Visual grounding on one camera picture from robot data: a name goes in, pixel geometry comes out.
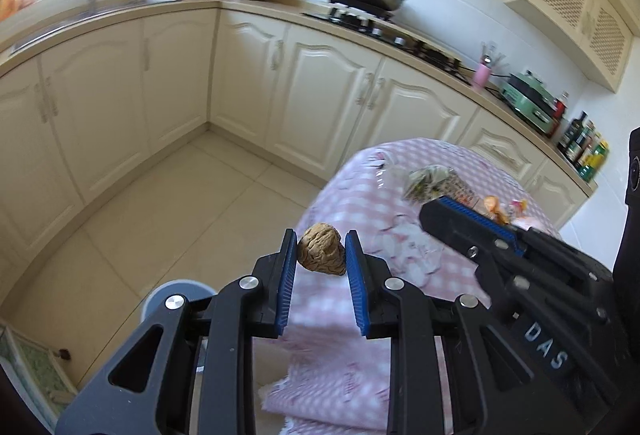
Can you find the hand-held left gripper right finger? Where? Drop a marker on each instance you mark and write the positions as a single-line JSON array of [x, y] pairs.
[[357, 295]]

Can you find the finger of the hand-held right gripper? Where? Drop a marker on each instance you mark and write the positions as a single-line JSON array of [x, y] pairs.
[[480, 215], [460, 230]]

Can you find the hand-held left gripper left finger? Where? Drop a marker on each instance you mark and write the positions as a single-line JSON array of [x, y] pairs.
[[282, 295]]

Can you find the orange peel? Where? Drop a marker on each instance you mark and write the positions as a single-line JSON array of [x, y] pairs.
[[491, 209]]

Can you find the clear plastic snack bag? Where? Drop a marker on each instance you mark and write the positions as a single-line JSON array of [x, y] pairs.
[[430, 185]]

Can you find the brown walnut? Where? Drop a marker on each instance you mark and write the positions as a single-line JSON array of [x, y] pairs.
[[322, 249]]

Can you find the blue plastic waste bin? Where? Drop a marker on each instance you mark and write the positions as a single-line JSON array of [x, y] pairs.
[[192, 287]]

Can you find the pink checked tablecloth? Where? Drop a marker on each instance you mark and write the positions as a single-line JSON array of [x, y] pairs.
[[350, 187]]

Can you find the dark glass sauce bottle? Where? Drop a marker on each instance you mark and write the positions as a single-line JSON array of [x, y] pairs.
[[585, 142], [571, 135]]

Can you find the green multi-cooker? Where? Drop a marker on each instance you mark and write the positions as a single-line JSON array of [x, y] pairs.
[[530, 102]]

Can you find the green bottle yellow label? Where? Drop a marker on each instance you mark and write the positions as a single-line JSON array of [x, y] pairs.
[[596, 160]]

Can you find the pink utensil holder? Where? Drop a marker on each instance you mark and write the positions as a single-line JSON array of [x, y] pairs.
[[482, 76]]

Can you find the cream lower kitchen cabinets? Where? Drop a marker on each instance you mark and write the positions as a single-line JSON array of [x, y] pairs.
[[325, 95]]

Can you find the black glass gas hob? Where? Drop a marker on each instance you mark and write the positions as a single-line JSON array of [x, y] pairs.
[[400, 37]]

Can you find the cream lattice door cabinet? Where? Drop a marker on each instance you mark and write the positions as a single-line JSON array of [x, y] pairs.
[[570, 10]]

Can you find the green patterned mat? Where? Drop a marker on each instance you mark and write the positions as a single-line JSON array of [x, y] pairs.
[[35, 375]]

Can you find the beige kitchen countertop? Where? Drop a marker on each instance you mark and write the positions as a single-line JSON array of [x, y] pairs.
[[270, 12]]

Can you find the steel sink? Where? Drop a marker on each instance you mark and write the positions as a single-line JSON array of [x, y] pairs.
[[95, 20]]

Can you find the orange detergent bottle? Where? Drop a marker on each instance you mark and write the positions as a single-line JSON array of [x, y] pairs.
[[9, 0]]

